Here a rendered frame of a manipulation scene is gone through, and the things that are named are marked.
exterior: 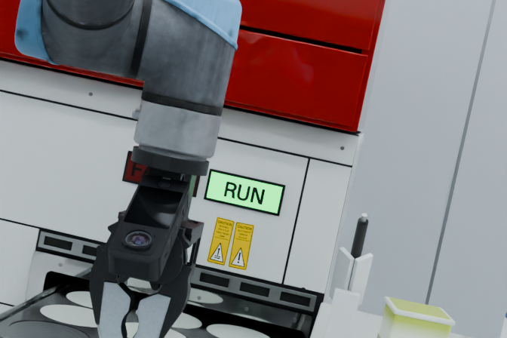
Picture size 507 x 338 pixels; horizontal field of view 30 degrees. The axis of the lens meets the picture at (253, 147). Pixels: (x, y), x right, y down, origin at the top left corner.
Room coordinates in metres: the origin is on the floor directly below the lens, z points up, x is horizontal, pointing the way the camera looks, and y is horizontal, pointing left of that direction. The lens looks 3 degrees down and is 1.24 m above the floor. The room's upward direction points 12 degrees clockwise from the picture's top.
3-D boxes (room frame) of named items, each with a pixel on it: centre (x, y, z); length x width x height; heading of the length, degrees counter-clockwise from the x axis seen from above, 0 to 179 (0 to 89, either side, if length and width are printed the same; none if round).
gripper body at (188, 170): (0.87, 0.07, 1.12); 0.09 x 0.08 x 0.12; 173
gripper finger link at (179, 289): (0.85, 0.05, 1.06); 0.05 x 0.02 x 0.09; 83
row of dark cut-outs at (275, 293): (1.44, 0.08, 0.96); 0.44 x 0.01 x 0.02; 83
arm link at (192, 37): (0.87, 0.08, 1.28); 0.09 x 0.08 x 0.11; 100
